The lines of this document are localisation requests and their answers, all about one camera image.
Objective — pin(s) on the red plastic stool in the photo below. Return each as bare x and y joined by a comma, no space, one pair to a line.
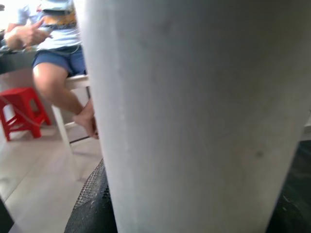
22,106

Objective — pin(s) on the white wooden stool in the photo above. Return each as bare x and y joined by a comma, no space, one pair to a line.
73,83

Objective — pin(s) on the seated person blue shorts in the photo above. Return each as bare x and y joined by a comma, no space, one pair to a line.
56,58

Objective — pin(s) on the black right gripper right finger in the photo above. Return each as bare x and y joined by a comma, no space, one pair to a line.
291,194

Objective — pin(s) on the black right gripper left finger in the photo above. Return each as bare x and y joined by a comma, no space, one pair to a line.
92,208

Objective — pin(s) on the white plastic table leg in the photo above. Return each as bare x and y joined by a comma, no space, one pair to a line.
194,116

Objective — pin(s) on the black tablecloth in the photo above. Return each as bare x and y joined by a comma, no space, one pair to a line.
5,218

